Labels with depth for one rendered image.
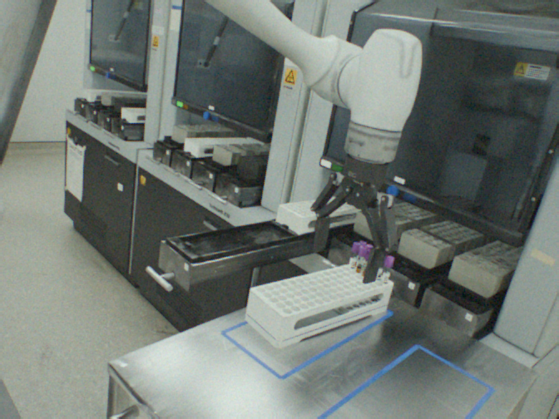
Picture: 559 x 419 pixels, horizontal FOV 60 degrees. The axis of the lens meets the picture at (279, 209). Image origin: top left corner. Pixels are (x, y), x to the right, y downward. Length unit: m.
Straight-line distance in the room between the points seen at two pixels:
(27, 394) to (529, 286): 1.62
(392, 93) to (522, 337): 0.69
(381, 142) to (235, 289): 1.05
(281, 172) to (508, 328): 0.82
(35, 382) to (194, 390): 1.35
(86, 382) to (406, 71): 1.62
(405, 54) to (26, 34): 0.58
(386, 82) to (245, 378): 0.50
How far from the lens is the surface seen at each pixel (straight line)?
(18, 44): 0.87
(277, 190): 1.63
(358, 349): 0.89
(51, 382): 2.03
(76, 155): 2.89
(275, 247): 1.24
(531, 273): 1.21
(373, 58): 0.81
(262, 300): 0.84
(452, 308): 1.20
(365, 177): 0.84
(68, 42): 4.65
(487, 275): 1.23
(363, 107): 0.82
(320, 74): 0.91
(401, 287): 1.26
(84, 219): 2.88
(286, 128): 1.59
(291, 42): 0.89
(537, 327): 1.24
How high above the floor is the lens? 1.31
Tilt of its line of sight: 20 degrees down
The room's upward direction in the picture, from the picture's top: 10 degrees clockwise
